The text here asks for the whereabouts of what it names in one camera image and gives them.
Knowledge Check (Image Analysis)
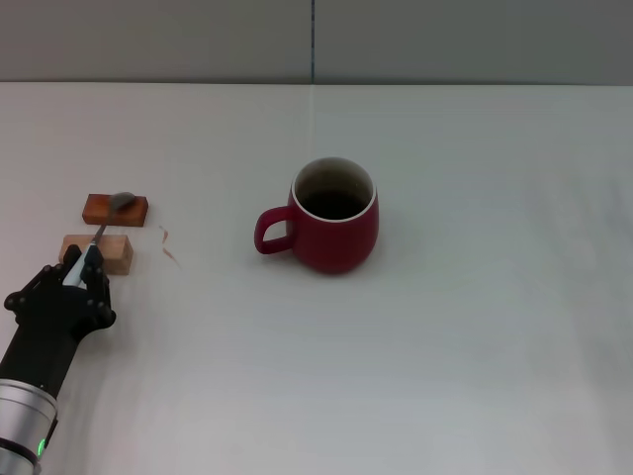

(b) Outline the dark reddish wooden block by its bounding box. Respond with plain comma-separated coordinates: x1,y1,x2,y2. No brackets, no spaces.
81,193,150,228

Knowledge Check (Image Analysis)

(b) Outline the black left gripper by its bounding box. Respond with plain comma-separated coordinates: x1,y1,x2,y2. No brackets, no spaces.
0,243,118,397

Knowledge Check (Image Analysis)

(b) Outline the red ceramic mug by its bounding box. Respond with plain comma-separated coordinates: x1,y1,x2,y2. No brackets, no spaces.
254,156,381,275

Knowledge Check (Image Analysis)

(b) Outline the blue handled metal spoon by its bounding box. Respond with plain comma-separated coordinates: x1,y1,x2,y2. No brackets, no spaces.
62,191,136,288

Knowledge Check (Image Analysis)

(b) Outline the light wooden block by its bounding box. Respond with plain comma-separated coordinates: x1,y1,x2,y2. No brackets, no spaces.
58,234,135,277

